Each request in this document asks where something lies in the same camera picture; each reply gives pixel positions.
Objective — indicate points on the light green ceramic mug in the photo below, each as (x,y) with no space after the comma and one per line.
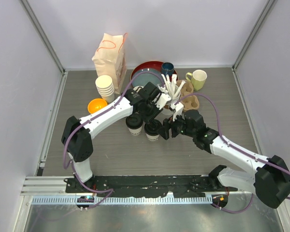
(197,78)

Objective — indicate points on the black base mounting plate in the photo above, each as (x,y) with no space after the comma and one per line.
(154,186)

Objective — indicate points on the black cup lid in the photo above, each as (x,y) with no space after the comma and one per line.
(134,121)
(152,127)

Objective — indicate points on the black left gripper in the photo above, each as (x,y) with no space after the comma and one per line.
(157,111)

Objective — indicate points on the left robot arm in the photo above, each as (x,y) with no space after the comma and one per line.
(78,134)

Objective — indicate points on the brown paper takeout bag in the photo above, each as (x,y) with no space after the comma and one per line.
(110,59)

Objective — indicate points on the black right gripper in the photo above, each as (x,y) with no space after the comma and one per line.
(164,131)

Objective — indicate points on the brown cardboard cup carrier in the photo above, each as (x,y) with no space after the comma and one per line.
(190,102)

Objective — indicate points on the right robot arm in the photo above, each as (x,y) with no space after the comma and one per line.
(246,159)

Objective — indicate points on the orange plastic bowl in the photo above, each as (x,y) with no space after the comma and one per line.
(96,104)

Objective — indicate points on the aluminium frame rail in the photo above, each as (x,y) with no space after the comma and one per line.
(67,190)

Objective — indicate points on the red round tray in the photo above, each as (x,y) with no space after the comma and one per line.
(149,64)

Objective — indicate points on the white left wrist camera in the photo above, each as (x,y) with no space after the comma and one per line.
(164,97)

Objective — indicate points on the white straw holder tin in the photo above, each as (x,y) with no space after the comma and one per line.
(166,109)

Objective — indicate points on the dark blue ceramic cup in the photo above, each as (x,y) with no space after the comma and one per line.
(167,69)

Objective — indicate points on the stack of white paper cups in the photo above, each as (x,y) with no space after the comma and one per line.
(105,87)

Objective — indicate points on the blue ceramic plate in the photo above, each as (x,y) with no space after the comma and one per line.
(147,75)

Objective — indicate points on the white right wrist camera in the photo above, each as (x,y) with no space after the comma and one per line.
(176,108)

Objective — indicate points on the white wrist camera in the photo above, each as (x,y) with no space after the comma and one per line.
(176,108)
(164,97)

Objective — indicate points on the white paper cup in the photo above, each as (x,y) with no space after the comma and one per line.
(152,137)
(136,131)

